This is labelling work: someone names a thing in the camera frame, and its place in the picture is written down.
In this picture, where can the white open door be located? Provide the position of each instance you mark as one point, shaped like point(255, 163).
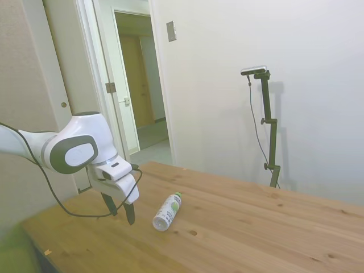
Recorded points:
point(122, 71)

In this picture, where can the beige door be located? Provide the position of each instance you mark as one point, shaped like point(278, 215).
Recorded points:
point(65, 57)

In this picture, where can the round brass door knob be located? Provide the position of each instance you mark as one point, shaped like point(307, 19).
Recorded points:
point(64, 104)

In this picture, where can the dark camera stand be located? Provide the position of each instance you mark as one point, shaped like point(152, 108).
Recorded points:
point(266, 99)

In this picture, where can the metal door hinge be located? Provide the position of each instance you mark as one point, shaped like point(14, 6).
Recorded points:
point(110, 87)

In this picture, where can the water bottle with green cap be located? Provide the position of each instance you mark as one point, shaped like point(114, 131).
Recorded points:
point(167, 211)

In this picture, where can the grey wall plate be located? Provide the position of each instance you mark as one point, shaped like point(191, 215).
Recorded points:
point(171, 31)

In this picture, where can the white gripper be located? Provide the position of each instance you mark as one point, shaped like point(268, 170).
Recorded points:
point(122, 189)

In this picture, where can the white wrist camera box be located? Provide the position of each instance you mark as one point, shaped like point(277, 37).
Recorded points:
point(113, 170)

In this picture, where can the grey camera on stand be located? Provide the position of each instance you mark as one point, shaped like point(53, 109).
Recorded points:
point(254, 70)

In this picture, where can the brown wooden hallway door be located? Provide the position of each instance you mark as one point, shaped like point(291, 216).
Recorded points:
point(133, 85)

